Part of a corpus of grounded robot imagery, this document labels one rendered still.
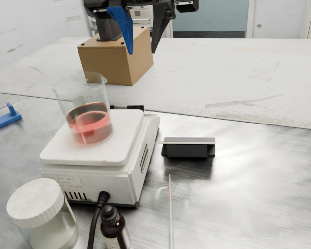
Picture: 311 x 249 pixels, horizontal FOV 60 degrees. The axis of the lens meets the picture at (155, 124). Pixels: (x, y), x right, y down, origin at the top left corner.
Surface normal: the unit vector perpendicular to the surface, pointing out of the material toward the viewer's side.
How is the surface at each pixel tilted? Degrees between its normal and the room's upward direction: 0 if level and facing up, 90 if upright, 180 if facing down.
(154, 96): 0
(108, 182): 90
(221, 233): 0
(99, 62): 90
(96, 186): 90
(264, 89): 0
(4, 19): 90
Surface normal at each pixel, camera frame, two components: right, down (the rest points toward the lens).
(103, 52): -0.37, 0.56
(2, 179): -0.11, -0.82
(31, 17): 0.92, 0.13
